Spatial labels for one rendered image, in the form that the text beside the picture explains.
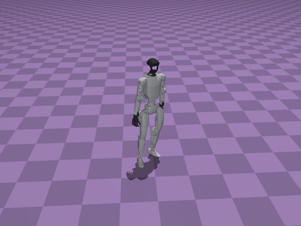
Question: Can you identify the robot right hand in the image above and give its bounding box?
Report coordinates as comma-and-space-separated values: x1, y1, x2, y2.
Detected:
132, 112, 140, 127

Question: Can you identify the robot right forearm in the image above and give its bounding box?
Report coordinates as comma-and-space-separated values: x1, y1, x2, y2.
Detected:
134, 95, 141, 116

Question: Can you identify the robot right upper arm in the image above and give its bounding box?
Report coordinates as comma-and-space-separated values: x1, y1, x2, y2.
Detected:
137, 77, 147, 101

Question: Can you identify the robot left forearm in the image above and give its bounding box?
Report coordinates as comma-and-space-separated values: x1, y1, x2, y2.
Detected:
159, 93, 165, 105

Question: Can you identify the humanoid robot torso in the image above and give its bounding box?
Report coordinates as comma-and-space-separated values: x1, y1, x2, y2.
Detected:
143, 72, 162, 114

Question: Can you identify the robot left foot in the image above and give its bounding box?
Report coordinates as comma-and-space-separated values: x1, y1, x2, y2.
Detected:
147, 148, 160, 157

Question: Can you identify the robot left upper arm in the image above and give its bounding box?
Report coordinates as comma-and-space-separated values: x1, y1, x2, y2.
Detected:
160, 73, 166, 94

